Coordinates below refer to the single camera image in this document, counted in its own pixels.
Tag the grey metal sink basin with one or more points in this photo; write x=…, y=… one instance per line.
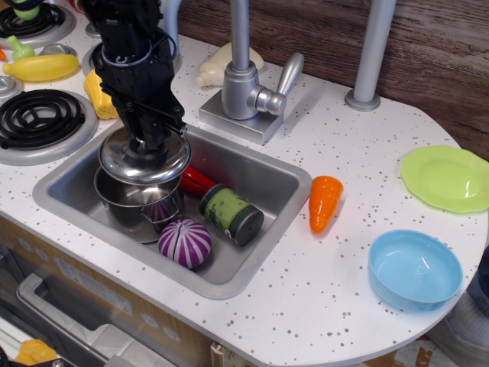
x=276, y=188

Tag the yellow toy squash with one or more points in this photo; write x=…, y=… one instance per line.
x=42, y=68

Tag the grey stove knob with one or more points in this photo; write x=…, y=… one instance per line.
x=92, y=31
x=10, y=87
x=57, y=49

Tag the yellow toy bell pepper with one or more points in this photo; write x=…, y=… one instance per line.
x=101, y=102

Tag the small green toy vegetable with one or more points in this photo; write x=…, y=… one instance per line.
x=20, y=50

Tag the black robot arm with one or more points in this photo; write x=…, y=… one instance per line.
x=127, y=30

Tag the purple striped toy onion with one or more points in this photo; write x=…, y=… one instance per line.
x=186, y=242

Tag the red toy pepper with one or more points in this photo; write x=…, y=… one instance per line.
x=195, y=182

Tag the light blue plastic bowl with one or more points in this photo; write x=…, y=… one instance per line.
x=413, y=271

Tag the silver toy faucet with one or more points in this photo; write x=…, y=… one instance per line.
x=244, y=107

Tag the light green plastic plate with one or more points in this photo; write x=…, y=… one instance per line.
x=447, y=178

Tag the grey oven door handle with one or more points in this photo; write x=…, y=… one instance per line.
x=85, y=340

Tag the grey vertical post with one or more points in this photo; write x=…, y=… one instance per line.
x=363, y=97

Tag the cream toy bottle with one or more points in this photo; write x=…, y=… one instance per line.
x=212, y=72

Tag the orange toy carrot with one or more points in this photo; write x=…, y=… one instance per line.
x=324, y=199

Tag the green toy apple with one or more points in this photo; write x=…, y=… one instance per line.
x=28, y=15

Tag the rear right stove burner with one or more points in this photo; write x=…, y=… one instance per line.
x=89, y=59

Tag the round steel pot lid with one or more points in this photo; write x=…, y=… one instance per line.
x=128, y=160

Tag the yellow toy on floor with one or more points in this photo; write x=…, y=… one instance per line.
x=35, y=351

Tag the front black stove burner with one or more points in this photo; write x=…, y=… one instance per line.
x=44, y=125

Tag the green toy food can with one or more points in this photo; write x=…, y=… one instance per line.
x=233, y=215

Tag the stainless steel pot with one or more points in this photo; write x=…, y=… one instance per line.
x=140, y=211

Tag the rear left stove burner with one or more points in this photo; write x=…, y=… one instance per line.
x=52, y=24

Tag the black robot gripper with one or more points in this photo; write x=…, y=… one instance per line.
x=144, y=87

